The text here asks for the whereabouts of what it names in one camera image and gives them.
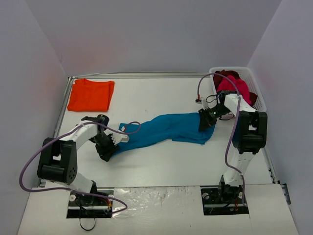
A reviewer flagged white plastic laundry basket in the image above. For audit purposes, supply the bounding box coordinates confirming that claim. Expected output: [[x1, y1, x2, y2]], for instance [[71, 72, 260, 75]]
[[210, 67, 267, 112]]

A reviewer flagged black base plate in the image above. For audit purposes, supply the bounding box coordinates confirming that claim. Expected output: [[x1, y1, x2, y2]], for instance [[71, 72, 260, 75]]
[[201, 187, 249, 216], [67, 192, 113, 219]]

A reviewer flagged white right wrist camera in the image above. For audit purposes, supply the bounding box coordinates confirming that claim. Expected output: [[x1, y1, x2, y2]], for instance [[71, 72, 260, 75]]
[[195, 97, 208, 109]]

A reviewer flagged teal blue t shirt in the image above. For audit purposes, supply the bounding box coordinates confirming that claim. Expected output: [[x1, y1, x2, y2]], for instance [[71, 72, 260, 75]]
[[114, 113, 215, 156]]

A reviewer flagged pink magenta t shirt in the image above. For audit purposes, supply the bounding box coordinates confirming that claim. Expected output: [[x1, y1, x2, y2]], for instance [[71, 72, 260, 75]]
[[217, 75, 252, 105]]

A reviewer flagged white front cover board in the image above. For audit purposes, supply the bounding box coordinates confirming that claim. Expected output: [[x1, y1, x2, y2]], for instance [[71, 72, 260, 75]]
[[19, 184, 298, 235]]

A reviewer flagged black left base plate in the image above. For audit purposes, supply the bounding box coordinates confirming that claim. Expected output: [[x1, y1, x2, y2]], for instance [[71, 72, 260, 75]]
[[67, 192, 113, 219]]

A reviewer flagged dark maroon t shirt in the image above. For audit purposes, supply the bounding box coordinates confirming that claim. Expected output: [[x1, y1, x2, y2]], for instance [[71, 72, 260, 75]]
[[212, 70, 259, 110]]

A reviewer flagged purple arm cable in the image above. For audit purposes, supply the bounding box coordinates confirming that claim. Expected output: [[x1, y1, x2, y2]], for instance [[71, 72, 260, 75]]
[[19, 121, 142, 217], [197, 73, 247, 206]]

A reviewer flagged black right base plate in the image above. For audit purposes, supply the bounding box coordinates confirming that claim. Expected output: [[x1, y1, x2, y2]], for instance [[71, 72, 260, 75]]
[[201, 187, 249, 216]]

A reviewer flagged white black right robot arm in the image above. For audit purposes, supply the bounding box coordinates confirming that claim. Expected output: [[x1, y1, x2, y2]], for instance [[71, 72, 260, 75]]
[[199, 91, 268, 202]]

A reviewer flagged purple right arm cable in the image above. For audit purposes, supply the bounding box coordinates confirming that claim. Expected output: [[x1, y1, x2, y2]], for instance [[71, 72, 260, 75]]
[[197, 73, 247, 206]]

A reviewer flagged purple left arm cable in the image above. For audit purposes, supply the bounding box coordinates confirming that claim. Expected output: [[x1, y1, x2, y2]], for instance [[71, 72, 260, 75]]
[[19, 121, 142, 217]]

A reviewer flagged folded orange t shirt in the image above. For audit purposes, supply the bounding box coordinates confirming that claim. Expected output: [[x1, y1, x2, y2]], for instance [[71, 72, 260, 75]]
[[67, 78, 115, 112]]

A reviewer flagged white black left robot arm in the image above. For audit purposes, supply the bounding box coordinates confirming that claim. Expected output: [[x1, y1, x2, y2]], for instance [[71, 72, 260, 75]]
[[37, 115, 129, 205]]

